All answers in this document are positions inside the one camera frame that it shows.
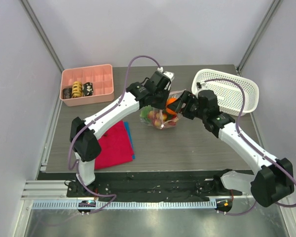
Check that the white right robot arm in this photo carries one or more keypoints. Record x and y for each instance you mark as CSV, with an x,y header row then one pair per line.
x,y
272,178

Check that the red yellow lychee bunch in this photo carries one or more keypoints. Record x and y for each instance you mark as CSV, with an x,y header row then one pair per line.
x,y
162,120

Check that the yellow spiral item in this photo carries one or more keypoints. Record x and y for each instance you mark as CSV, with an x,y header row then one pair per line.
x,y
77,89

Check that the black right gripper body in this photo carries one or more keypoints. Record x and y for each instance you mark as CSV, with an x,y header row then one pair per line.
x,y
185,105

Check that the black white patterned item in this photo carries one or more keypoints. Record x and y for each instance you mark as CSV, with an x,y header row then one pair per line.
x,y
87,89

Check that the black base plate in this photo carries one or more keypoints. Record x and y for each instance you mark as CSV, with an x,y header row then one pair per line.
x,y
152,186

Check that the clear zip top bag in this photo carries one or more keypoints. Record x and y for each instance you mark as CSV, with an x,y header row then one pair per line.
x,y
172,96

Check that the white perforated plastic basket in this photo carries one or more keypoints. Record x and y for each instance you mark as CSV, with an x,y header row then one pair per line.
x,y
227,88

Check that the dark brown round item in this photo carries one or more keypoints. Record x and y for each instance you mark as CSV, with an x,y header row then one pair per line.
x,y
67,93

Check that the pink compartment tray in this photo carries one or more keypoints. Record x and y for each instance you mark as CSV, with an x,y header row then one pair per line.
x,y
102,78

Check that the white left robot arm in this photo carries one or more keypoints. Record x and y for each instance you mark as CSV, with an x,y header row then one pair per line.
x,y
85,133

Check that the green fake lettuce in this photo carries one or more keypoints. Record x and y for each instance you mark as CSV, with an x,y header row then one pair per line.
x,y
145,112

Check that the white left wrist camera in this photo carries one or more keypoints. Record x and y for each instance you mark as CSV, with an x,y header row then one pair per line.
x,y
170,76

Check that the red folded cloth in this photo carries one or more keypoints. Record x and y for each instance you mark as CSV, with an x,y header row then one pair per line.
x,y
116,147

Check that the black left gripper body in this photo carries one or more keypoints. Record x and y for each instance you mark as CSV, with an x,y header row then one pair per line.
x,y
160,102

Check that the blue folded cloth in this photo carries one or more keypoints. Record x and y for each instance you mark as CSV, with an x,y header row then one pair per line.
x,y
129,138

